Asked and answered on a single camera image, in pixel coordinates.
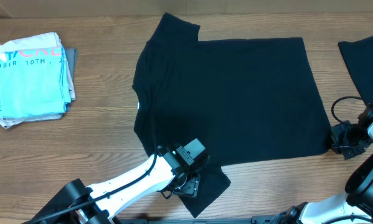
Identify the light blue folded t-shirt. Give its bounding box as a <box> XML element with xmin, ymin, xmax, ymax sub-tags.
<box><xmin>0</xmin><ymin>47</ymin><xmax>72</xmax><ymax>119</ymax></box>

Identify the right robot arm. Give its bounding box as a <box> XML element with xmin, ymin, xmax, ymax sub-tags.
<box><xmin>271</xmin><ymin>101</ymin><xmax>373</xmax><ymax>223</ymax></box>

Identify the black t-shirt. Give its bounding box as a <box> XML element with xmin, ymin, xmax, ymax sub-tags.
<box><xmin>133</xmin><ymin>13</ymin><xmax>330</xmax><ymax>217</ymax></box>

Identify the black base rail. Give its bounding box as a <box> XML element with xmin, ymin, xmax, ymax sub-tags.
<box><xmin>113</xmin><ymin>214</ymin><xmax>282</xmax><ymax>224</ymax></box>

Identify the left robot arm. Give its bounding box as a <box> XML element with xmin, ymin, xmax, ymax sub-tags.
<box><xmin>30</xmin><ymin>139</ymin><xmax>210</xmax><ymax>224</ymax></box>

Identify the beige folded t-shirt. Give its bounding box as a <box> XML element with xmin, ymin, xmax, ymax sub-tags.
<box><xmin>0</xmin><ymin>32</ymin><xmax>76</xmax><ymax>128</ymax></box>

